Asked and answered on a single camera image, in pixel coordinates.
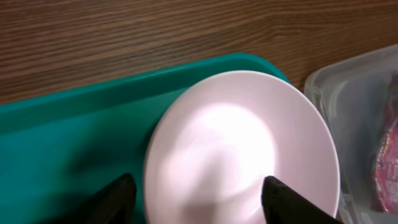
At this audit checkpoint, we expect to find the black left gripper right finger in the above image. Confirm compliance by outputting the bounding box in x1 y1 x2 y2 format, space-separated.
261 175 342 224

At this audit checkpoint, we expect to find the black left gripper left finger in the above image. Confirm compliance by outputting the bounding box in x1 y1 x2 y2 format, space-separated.
86 173 137 224

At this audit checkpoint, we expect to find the pink white bowl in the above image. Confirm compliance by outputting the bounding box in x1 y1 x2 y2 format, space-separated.
143 70 340 224

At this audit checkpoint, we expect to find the red snack wrapper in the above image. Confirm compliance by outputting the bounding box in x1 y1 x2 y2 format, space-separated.
372 70 397 215

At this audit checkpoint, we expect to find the teal plastic tray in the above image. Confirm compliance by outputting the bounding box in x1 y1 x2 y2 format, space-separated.
1 53 284 224

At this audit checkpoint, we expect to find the clear plastic bin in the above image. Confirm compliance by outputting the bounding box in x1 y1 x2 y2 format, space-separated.
304 45 397 223

